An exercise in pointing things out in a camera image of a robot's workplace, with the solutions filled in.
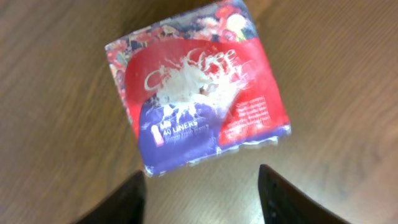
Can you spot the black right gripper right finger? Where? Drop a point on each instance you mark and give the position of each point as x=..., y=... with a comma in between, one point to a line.
x=283, y=203

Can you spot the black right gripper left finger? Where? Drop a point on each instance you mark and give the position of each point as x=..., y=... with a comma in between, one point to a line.
x=125, y=205

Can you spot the purple snack pack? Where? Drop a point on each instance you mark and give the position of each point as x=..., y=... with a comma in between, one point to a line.
x=197, y=85

